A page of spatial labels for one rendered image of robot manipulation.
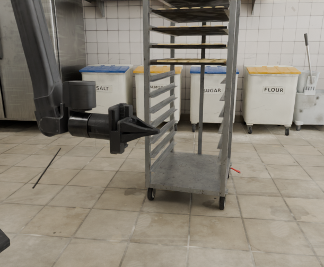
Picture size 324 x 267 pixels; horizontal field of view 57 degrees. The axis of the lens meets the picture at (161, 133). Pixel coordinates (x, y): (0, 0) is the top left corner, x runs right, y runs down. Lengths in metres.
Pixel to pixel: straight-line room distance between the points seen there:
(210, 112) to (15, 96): 2.23
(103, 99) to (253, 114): 1.76
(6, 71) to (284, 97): 3.10
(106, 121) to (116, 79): 2.94
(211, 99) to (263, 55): 1.05
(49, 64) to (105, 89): 2.91
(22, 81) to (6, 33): 0.52
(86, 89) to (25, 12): 0.21
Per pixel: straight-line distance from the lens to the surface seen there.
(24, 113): 3.80
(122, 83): 3.58
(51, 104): 0.71
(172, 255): 1.53
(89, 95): 0.67
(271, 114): 3.61
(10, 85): 3.82
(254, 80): 3.51
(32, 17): 0.75
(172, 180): 1.91
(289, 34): 4.24
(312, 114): 3.97
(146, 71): 1.70
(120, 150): 0.64
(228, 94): 1.63
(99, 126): 0.65
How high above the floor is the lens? 0.93
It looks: 15 degrees down
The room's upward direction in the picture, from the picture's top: straight up
